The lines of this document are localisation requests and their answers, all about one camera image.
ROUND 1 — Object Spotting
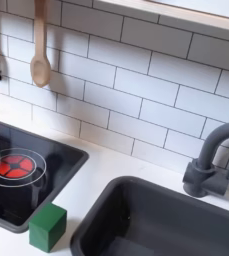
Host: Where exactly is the green cube block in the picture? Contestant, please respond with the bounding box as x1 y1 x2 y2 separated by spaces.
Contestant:
28 201 68 254

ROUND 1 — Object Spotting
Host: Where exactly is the dark grey sink basin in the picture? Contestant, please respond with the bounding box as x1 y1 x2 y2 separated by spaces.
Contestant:
69 175 229 256

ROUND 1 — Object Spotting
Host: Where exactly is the black toy stove top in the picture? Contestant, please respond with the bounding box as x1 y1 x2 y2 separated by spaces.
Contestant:
0 121 89 234

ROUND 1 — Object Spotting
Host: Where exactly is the light wooden shelf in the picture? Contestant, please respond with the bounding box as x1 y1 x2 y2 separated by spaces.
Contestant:
92 0 229 33

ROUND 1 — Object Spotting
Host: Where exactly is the dark grey tap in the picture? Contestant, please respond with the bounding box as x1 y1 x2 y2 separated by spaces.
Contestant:
182 120 229 198

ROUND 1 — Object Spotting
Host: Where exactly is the wooden spoon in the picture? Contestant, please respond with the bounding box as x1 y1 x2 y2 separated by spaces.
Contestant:
29 0 52 88

